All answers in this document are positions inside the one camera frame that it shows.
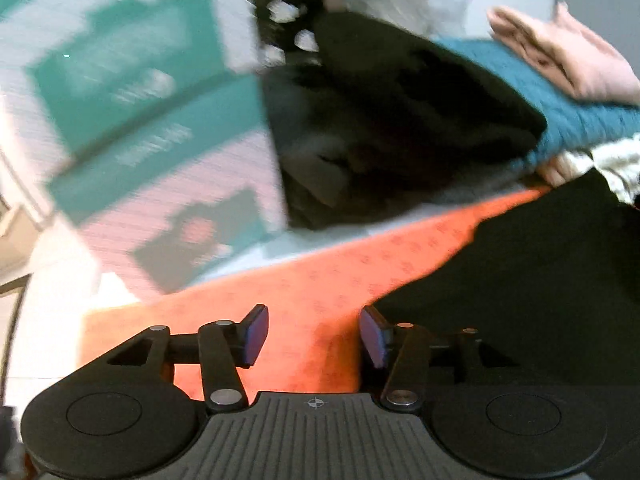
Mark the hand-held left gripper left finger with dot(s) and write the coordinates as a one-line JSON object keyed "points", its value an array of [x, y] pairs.
{"points": [[255, 335]]}

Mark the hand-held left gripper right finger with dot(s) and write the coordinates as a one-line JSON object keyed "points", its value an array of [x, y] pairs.
{"points": [[371, 335]]}

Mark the black sweater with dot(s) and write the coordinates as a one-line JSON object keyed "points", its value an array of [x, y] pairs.
{"points": [[550, 270]]}

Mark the pile of black clothes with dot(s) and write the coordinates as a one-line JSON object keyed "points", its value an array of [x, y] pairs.
{"points": [[390, 125]]}

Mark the orange flower-patterned tablecloth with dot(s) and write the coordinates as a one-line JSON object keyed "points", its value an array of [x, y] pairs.
{"points": [[325, 280]]}

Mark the teal and pink box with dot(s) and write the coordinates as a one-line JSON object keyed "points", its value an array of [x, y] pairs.
{"points": [[125, 60], [190, 200]]}

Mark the teal knitted sweater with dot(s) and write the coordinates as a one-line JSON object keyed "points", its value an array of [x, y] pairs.
{"points": [[575, 120]]}

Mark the white garment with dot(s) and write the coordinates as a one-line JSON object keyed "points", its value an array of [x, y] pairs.
{"points": [[615, 160]]}

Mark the dark shelf with white cups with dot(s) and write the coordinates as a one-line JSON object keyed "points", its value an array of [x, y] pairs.
{"points": [[270, 35]]}

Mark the pink garment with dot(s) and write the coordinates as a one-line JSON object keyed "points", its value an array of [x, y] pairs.
{"points": [[575, 55]]}

